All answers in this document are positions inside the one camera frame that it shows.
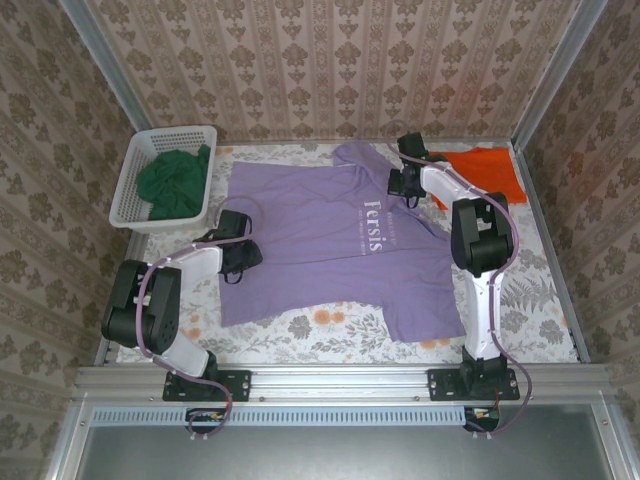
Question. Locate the green t-shirt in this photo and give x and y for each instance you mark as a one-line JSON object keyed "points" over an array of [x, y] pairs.
{"points": [[170, 180]]}

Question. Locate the aluminium frame post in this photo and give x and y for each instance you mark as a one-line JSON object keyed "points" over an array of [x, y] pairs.
{"points": [[560, 75], [110, 75]]}

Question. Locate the orange t-shirt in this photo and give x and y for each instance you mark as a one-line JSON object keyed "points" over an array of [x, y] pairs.
{"points": [[490, 170]]}

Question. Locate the aluminium side rail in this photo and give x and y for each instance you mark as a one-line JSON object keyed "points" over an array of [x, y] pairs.
{"points": [[135, 245], [555, 250]]}

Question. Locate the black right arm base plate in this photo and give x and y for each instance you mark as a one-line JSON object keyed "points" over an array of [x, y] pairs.
{"points": [[440, 385]]}

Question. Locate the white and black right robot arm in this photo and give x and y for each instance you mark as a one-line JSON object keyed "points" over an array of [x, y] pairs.
{"points": [[482, 310]]}

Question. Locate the aluminium mounting rail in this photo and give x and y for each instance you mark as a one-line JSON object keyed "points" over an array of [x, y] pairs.
{"points": [[340, 382]]}

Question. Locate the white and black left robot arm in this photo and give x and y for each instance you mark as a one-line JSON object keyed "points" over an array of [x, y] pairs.
{"points": [[195, 260]]}

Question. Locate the floral table cover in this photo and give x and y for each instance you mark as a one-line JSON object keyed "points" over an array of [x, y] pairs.
{"points": [[340, 345]]}

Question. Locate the grey metal panel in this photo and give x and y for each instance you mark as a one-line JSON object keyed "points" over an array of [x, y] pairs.
{"points": [[325, 455]]}

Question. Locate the purple t-shirt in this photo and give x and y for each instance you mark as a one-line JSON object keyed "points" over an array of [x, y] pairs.
{"points": [[310, 225]]}

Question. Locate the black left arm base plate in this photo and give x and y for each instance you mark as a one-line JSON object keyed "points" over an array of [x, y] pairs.
{"points": [[240, 385]]}

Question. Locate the white plastic basket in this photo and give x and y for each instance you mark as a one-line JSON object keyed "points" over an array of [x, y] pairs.
{"points": [[165, 135]]}

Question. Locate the black electronics box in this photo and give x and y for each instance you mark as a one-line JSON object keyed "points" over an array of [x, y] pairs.
{"points": [[205, 420], [482, 419]]}

